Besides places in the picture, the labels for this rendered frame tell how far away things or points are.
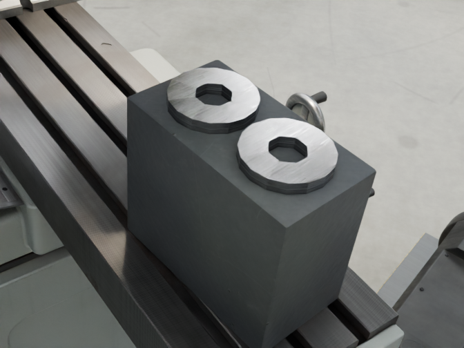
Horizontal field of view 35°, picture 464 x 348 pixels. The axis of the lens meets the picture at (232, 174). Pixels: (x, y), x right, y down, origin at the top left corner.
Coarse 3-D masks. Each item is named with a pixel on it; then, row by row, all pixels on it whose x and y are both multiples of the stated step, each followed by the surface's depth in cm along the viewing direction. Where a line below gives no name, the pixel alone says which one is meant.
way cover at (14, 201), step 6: (0, 174) 98; (0, 180) 97; (6, 180) 97; (0, 186) 96; (6, 186) 96; (0, 192) 95; (6, 192) 95; (12, 192) 96; (0, 198) 94; (6, 198) 94; (12, 198) 94; (18, 198) 95; (0, 204) 93; (6, 204) 93; (12, 204) 93; (18, 204) 94
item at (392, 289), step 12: (420, 240) 168; (432, 240) 168; (420, 252) 165; (432, 252) 165; (408, 264) 162; (420, 264) 162; (396, 276) 159; (408, 276) 159; (384, 288) 156; (396, 288) 156; (384, 300) 154; (396, 300) 154
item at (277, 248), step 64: (128, 128) 72; (192, 128) 67; (256, 128) 66; (128, 192) 78; (192, 192) 68; (256, 192) 62; (320, 192) 62; (192, 256) 73; (256, 256) 64; (320, 256) 67; (256, 320) 69
